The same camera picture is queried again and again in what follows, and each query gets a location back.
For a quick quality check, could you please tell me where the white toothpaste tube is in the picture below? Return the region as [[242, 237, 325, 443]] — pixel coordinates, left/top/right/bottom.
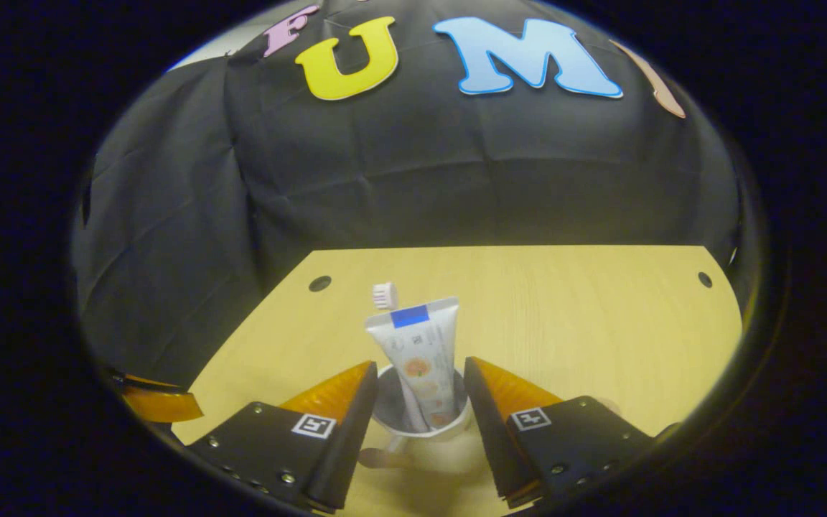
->
[[365, 297, 460, 430]]

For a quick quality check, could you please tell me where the light wooden desktop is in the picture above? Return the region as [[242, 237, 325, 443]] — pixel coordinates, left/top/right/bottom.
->
[[169, 246, 744, 517]]

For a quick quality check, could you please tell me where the white cup with wooden handle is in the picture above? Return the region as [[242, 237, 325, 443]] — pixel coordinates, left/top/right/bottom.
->
[[360, 363, 473, 471]]

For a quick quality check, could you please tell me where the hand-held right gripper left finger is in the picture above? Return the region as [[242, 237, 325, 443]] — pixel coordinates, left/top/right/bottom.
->
[[184, 360, 378, 512]]

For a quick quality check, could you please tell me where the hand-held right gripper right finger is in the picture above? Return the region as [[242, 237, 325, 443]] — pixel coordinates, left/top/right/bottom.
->
[[464, 356, 662, 509]]

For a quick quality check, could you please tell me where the black backdrop cloth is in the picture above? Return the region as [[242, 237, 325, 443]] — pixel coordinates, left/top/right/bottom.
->
[[73, 0, 744, 403]]

